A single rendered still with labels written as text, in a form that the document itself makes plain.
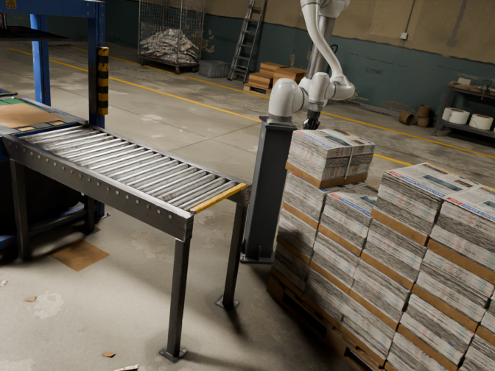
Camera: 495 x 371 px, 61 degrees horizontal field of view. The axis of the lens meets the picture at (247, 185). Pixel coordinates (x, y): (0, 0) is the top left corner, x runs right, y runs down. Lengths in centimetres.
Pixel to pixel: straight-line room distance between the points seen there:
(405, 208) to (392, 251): 22
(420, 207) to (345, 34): 740
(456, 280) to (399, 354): 50
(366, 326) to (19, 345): 171
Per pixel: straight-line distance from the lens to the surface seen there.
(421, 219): 193
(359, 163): 239
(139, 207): 200
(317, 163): 223
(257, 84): 874
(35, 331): 251
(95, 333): 245
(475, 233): 184
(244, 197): 223
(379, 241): 208
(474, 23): 866
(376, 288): 216
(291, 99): 265
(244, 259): 301
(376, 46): 893
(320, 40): 254
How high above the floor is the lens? 167
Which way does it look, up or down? 23 degrees down
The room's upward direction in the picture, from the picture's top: 9 degrees clockwise
